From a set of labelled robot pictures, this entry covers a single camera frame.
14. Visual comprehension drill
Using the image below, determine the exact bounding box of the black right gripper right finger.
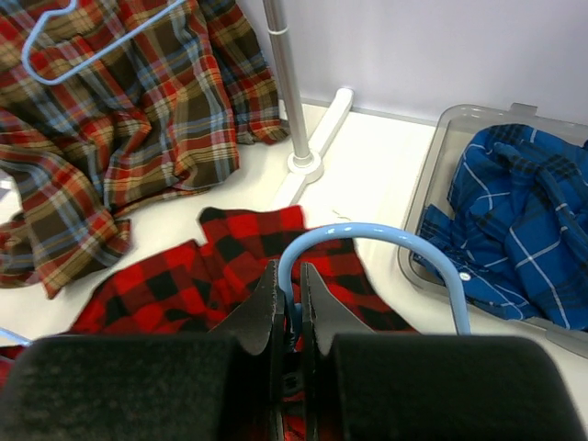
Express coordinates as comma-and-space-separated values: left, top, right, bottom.
300, 263, 373, 440

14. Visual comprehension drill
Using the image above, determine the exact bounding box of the light blue hanger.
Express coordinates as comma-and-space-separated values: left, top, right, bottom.
20, 0, 185, 87

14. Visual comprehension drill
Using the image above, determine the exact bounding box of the red black checked shirt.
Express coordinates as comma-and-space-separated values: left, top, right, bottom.
1, 207, 409, 440

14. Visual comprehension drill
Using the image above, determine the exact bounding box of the silver white clothes rack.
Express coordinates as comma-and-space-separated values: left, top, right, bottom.
263, 0, 354, 210

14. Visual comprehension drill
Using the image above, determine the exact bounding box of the blue plaid shirt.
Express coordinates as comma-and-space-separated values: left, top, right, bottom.
419, 124, 587, 331

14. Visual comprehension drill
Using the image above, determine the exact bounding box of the blue hanger holding red shirt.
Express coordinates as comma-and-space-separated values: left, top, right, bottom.
277, 222, 471, 352

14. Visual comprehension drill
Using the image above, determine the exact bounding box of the clear grey plastic bin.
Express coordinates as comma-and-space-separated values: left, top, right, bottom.
398, 103, 587, 359

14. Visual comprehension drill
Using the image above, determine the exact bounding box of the brown plaid shirt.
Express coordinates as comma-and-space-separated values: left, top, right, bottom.
1, 1, 287, 298

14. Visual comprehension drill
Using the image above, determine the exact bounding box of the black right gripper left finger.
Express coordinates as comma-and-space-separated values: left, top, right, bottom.
209, 260, 285, 440

